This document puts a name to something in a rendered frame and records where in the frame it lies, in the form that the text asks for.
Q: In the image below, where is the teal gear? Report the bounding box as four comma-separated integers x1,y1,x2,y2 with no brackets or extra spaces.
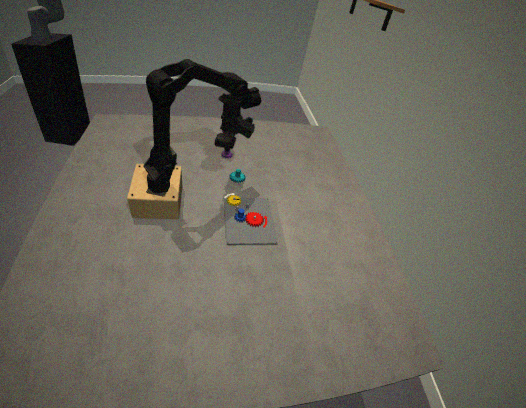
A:
229,169,246,183

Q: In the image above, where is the yellow gear with black stripe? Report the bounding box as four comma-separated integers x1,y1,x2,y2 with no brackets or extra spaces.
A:
227,195,241,207

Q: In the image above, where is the purple gear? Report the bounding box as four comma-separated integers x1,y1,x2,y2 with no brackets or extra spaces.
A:
221,148,232,159

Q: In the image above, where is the blue gear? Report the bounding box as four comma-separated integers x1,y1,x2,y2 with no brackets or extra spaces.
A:
234,208,246,223

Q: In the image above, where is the red gear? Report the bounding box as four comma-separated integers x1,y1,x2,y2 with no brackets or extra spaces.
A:
245,212,264,227

